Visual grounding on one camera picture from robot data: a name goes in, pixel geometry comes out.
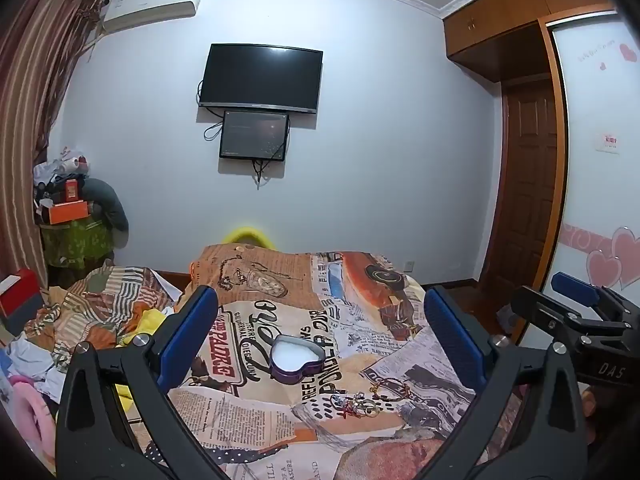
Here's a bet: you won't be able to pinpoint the newspaper-print blanket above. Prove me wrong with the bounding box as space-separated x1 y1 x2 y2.
135 244 521 480

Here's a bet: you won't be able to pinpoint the yellow round object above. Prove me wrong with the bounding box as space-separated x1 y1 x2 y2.
222 226 274 250

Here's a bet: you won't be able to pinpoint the pile of white clothes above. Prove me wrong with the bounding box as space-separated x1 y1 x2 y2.
0 335 67 377

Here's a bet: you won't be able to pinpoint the green covered side table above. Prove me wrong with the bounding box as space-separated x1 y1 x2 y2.
40 217 116 267

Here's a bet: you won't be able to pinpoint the white heart-print wardrobe door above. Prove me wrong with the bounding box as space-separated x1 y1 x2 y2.
550 10 640 302

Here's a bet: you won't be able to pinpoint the brown wooden door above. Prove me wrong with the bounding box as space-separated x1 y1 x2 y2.
492 80 559 292

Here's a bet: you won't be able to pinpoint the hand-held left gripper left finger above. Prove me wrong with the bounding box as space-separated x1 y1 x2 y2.
54 285 236 480

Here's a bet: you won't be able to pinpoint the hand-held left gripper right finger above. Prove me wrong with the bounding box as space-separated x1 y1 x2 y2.
424 286 588 480

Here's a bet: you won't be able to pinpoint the purple heart-shaped tin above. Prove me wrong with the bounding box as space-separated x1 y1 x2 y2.
269 336 324 387

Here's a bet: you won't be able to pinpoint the white air conditioner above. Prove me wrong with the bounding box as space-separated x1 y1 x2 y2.
102 0 206 37

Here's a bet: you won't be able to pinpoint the yellow cloth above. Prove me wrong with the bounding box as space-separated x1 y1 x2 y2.
140 310 167 334

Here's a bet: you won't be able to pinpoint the wooden overhead cabinet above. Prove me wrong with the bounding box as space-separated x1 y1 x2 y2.
442 0 621 84

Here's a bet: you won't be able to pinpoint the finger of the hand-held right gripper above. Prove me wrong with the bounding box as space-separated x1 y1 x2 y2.
551 272 640 331
510 285 632 357

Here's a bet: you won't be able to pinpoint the orange flat box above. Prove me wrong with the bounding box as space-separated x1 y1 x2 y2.
47 200 94 225

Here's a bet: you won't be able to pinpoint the striped patchwork quilt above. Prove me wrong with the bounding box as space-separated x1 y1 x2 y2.
35 265 177 362

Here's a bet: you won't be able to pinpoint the striped brown curtain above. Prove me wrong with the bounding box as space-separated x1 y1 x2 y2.
0 0 108 306

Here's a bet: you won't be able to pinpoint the small black monitor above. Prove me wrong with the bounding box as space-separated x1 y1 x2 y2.
219 110 291 162

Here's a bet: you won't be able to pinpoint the pink plush ring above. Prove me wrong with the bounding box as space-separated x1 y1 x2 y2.
7 375 57 472

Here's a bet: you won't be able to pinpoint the red bead bracelet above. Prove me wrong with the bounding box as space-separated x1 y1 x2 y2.
369 379 414 404

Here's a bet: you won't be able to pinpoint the red book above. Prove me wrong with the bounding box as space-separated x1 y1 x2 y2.
0 269 42 319

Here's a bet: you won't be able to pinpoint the black wall television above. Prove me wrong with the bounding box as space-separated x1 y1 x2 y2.
197 43 324 114

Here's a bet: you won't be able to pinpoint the white plastic bags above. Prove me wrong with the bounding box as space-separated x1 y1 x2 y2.
32 147 94 187

